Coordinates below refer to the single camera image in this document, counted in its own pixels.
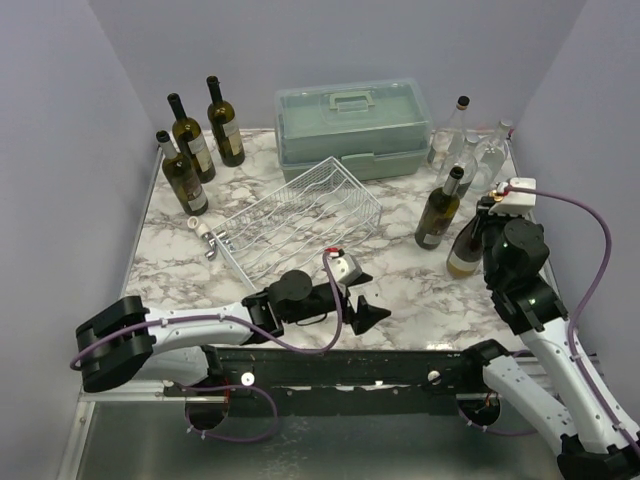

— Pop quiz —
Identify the white wire wine rack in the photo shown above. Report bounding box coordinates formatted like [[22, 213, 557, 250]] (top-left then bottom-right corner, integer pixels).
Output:
[[212, 157, 382, 291]]

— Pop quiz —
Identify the clear bottle dark label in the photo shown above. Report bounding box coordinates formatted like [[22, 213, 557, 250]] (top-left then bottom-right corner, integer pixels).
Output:
[[436, 132, 479, 198]]

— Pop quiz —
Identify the green plastic toolbox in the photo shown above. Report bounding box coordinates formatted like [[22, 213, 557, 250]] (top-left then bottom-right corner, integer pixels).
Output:
[[275, 79, 433, 181]]

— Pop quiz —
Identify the clear bottle cream label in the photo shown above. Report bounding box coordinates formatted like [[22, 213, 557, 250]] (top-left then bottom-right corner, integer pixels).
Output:
[[426, 95, 470, 171]]

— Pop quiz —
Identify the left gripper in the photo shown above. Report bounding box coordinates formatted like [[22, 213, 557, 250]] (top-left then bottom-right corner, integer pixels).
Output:
[[284, 273, 391, 334]]

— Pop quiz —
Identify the dark bottle silver neck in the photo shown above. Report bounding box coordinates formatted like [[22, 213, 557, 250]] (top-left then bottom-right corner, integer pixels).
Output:
[[414, 166, 464, 250]]

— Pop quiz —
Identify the dark wine bottle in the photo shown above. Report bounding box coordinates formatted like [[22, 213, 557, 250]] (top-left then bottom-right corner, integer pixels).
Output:
[[167, 93, 216, 184], [206, 76, 245, 167]]

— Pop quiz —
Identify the red wine bottle gold cap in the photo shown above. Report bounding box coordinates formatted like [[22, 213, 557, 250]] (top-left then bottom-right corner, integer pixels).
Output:
[[446, 214, 482, 279]]

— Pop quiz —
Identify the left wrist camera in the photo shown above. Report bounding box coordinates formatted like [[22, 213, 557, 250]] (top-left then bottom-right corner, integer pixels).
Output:
[[327, 250, 363, 287]]

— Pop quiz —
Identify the clear bottle silver cap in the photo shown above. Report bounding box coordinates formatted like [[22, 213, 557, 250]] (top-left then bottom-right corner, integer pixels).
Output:
[[471, 119, 513, 192]]

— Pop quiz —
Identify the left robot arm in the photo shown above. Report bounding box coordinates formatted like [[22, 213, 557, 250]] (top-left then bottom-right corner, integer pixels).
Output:
[[70, 270, 391, 393]]

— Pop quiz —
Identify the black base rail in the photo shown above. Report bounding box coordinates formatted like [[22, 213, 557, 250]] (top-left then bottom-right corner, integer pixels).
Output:
[[84, 344, 601, 419]]

